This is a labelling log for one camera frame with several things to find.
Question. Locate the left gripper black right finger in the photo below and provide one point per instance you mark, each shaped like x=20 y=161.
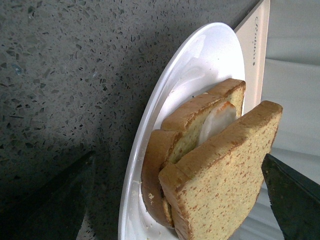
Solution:
x=294 y=200

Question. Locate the white round plate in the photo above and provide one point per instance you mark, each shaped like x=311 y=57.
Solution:
x=209 y=55

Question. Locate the grey curtain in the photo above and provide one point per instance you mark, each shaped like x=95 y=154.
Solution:
x=292 y=79

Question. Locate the fried egg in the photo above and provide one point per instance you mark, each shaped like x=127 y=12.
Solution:
x=217 y=120

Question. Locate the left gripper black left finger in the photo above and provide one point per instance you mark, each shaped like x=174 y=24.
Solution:
x=56 y=210

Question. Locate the bread slice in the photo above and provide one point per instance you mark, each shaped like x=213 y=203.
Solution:
x=179 y=134
x=213 y=188

